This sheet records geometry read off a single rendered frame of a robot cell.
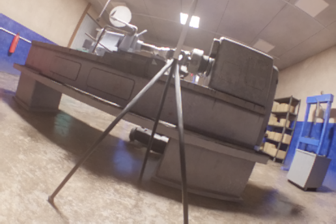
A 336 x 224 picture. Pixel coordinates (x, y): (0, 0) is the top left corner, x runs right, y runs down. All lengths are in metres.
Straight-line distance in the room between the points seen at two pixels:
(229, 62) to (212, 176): 0.93
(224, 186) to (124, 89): 1.15
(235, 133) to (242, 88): 0.38
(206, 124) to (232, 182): 0.54
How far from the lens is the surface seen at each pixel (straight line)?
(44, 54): 2.10
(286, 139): 4.97
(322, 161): 2.94
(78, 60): 1.65
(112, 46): 1.65
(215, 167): 1.27
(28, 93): 2.15
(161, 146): 1.96
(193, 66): 1.45
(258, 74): 1.44
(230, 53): 1.39
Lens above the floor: 0.60
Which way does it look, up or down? 3 degrees up
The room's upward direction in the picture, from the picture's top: 19 degrees clockwise
